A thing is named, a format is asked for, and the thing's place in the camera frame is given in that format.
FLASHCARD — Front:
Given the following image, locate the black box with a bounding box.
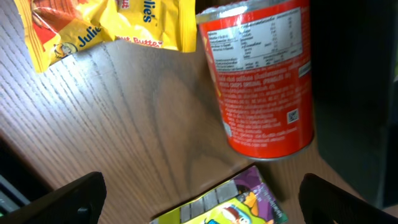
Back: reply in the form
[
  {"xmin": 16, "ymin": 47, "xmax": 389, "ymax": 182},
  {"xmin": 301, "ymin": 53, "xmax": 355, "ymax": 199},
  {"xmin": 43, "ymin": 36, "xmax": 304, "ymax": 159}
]
[{"xmin": 310, "ymin": 0, "xmax": 397, "ymax": 208}]

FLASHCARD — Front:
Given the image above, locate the yellow Julie's snack packet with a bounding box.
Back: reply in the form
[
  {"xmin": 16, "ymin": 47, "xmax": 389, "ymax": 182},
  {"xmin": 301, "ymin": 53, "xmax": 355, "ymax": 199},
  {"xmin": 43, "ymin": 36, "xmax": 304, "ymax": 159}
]
[{"xmin": 14, "ymin": 0, "xmax": 197, "ymax": 73}]

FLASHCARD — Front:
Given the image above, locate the green Pretz snack box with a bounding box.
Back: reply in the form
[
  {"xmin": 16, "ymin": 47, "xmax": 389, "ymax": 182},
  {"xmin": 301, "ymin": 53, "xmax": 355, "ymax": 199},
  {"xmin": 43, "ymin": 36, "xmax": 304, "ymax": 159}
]
[{"xmin": 150, "ymin": 166, "xmax": 288, "ymax": 224}]

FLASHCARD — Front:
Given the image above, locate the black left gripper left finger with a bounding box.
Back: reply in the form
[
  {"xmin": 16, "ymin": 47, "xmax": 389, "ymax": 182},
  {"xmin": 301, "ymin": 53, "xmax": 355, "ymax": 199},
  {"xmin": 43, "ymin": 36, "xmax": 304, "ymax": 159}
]
[{"xmin": 1, "ymin": 172, "xmax": 107, "ymax": 224}]

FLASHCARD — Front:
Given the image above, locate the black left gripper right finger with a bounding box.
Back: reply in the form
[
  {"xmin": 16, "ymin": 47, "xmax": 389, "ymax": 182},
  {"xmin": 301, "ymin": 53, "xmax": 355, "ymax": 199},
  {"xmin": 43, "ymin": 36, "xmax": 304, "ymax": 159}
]
[{"xmin": 298, "ymin": 173, "xmax": 397, "ymax": 224}]

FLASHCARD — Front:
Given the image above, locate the red chips can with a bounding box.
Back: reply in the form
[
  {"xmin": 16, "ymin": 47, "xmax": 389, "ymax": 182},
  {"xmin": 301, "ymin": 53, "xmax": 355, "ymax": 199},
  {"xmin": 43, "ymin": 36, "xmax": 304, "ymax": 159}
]
[{"xmin": 196, "ymin": 0, "xmax": 314, "ymax": 160}]

